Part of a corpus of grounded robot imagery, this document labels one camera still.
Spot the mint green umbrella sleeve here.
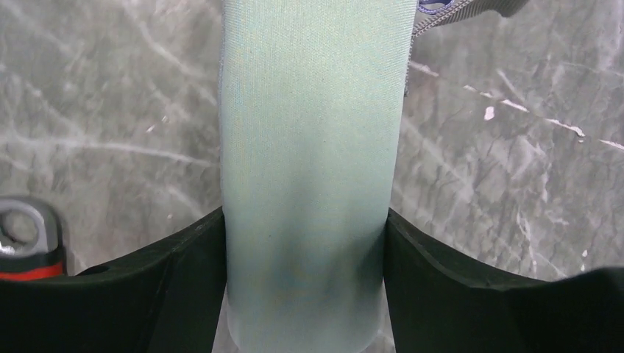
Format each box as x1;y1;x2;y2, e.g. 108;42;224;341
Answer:
219;0;416;352

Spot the lilac folding umbrella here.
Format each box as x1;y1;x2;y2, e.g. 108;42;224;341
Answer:
412;0;528;38

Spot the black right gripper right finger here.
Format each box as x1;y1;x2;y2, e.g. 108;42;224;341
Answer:
383;211;623;353

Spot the red handled adjustable wrench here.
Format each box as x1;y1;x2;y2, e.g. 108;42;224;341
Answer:
1;195;66;281

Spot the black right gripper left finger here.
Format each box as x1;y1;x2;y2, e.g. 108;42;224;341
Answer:
1;209;227;352

